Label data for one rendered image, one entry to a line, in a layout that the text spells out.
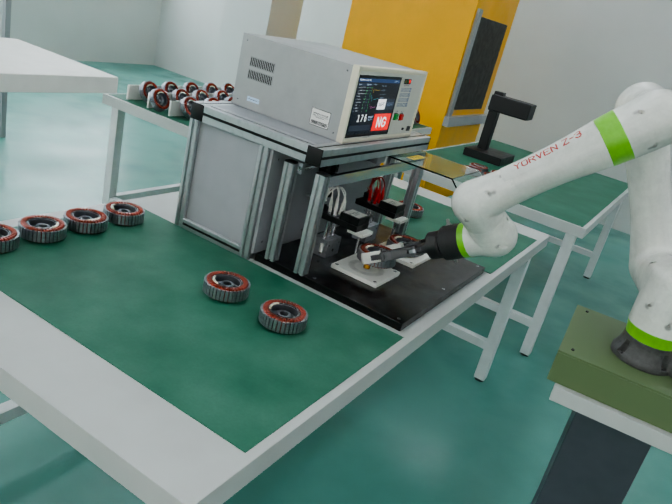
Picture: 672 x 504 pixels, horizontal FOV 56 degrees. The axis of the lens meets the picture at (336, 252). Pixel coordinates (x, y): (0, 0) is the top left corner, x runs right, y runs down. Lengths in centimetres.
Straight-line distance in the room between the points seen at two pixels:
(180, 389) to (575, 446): 101
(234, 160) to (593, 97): 553
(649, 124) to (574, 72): 554
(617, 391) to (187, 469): 100
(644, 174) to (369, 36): 425
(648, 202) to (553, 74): 539
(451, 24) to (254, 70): 368
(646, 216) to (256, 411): 106
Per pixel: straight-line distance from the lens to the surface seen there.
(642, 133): 150
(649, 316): 165
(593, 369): 162
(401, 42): 559
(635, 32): 696
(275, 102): 184
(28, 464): 220
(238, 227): 180
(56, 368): 126
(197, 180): 188
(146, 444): 110
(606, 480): 181
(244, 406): 121
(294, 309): 150
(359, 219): 178
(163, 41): 985
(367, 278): 176
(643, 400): 164
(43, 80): 137
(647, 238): 175
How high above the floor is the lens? 146
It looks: 21 degrees down
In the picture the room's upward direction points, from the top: 14 degrees clockwise
